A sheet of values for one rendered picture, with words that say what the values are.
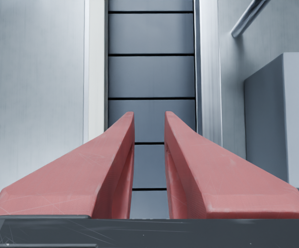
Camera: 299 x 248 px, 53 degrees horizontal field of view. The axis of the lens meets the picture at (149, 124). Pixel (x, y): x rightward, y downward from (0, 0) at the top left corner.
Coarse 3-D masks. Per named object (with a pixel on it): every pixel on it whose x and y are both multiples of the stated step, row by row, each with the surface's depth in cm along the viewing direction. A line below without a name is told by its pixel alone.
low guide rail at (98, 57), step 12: (96, 0) 23; (96, 12) 23; (96, 24) 22; (96, 36) 22; (96, 48) 22; (96, 60) 22; (96, 72) 22; (96, 84) 22; (96, 96) 22; (96, 108) 22; (96, 120) 22; (96, 132) 22
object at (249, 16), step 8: (256, 0) 24; (264, 0) 23; (248, 8) 26; (256, 8) 25; (248, 16) 26; (256, 16) 26; (240, 24) 28; (248, 24) 28; (232, 32) 31; (240, 32) 30
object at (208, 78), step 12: (204, 0) 18; (216, 0) 18; (204, 12) 18; (216, 12) 18; (204, 24) 18; (216, 24) 18; (204, 36) 18; (216, 36) 18; (204, 48) 18; (216, 48) 18; (204, 60) 17; (216, 60) 18; (204, 72) 17; (216, 72) 17; (204, 84) 17; (216, 84) 17; (204, 96) 17; (216, 96) 17; (204, 108) 17; (216, 108) 17; (204, 120) 17; (216, 120) 17; (204, 132) 17; (216, 132) 17
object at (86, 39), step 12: (84, 0) 26; (84, 12) 26; (192, 12) 27; (84, 24) 26; (84, 36) 26; (84, 48) 26; (84, 60) 26; (84, 72) 26; (84, 84) 26; (84, 96) 26; (84, 108) 26; (84, 120) 26; (84, 132) 25
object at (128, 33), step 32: (128, 0) 26; (160, 0) 26; (192, 0) 26; (128, 32) 26; (160, 32) 26; (192, 32) 26; (128, 64) 26; (160, 64) 26; (192, 64) 26; (128, 96) 26; (160, 96) 26; (192, 96) 26; (160, 128) 25; (192, 128) 25; (160, 160) 25; (160, 192) 25
